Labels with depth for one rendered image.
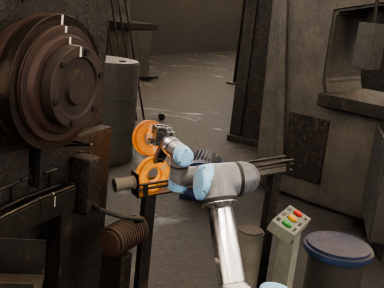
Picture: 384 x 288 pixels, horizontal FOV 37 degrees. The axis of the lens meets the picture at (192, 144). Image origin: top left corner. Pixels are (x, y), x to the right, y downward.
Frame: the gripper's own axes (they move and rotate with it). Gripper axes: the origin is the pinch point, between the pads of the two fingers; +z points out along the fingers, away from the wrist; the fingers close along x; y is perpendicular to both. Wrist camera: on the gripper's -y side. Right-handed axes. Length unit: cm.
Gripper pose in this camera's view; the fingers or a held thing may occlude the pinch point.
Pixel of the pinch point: (150, 133)
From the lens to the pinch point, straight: 245.8
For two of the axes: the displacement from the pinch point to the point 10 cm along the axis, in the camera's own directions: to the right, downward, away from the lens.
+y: 1.5, -9.4, -3.0
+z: -4.4, -3.4, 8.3
